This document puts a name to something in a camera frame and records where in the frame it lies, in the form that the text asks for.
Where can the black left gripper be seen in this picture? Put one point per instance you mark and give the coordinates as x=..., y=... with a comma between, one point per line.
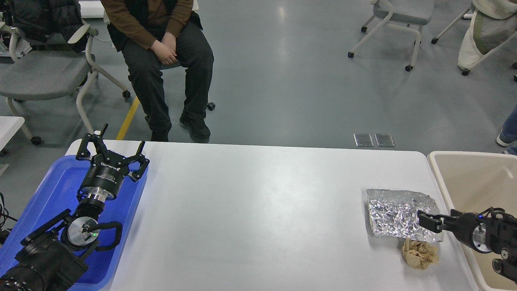
x=104, y=174

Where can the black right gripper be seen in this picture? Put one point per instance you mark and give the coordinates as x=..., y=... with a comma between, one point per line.
x=469, y=228

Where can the aluminium foil sheet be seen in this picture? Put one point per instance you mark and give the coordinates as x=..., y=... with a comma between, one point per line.
x=394, y=213

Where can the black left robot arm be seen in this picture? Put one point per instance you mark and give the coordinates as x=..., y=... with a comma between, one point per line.
x=71, y=235

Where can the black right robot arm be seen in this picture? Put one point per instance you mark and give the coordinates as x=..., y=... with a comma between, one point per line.
x=492, y=231

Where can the beige plastic bin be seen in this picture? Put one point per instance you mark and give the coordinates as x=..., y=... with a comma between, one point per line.
x=473, y=182

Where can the crumpled brown paper ball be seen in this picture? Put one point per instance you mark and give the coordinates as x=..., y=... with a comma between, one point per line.
x=419, y=254

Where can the blue plastic tray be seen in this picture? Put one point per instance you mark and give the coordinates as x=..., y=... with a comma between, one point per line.
x=57, y=192

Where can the right floor socket plate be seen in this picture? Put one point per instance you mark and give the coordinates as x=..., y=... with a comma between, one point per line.
x=384, y=140

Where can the floor socket plate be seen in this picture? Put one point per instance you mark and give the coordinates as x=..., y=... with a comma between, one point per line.
x=384, y=140
x=363, y=140

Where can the person in blue jeans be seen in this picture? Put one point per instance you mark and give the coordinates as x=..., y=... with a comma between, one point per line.
x=508, y=133

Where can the white side table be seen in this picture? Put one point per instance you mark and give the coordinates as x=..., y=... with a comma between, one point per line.
x=9, y=125

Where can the grey chair at left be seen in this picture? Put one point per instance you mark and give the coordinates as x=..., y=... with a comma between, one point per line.
x=48, y=74

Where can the grey chair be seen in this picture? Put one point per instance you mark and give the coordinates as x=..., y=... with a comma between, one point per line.
x=403, y=15
x=48, y=74

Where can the left floor socket plate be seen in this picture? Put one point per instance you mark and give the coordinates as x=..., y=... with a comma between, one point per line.
x=363, y=140

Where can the seated person in black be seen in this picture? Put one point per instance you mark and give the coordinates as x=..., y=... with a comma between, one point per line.
x=155, y=33

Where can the black jacket on chair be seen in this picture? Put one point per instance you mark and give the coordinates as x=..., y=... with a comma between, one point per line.
x=49, y=24

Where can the grey chair at top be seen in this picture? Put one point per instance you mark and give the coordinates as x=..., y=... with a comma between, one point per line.
x=403, y=15

